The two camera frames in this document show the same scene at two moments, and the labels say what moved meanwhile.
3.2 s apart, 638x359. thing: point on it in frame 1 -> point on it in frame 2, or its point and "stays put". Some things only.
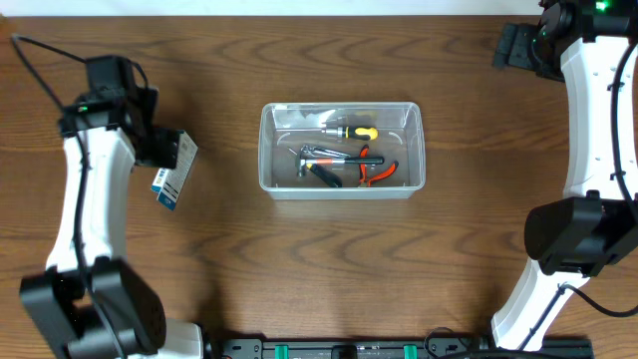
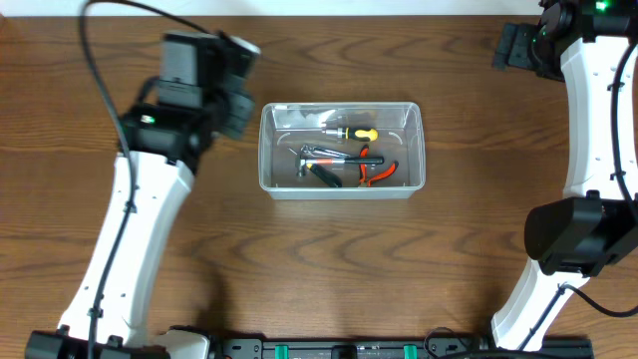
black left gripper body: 157,150 -> 236,111
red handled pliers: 363,169 stays put
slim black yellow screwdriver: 330,178 stays put
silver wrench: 306,151 stays put
